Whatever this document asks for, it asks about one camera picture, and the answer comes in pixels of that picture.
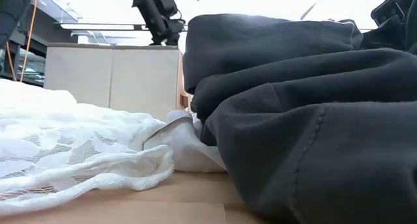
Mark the dark grey garment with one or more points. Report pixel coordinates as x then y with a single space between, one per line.
309 120

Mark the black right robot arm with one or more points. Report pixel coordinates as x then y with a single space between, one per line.
387 12

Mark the beige fabric bin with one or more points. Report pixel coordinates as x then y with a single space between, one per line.
110 80

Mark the white smooth garment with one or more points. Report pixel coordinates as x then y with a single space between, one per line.
189 146

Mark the white lace garment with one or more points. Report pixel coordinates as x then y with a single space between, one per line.
71 146

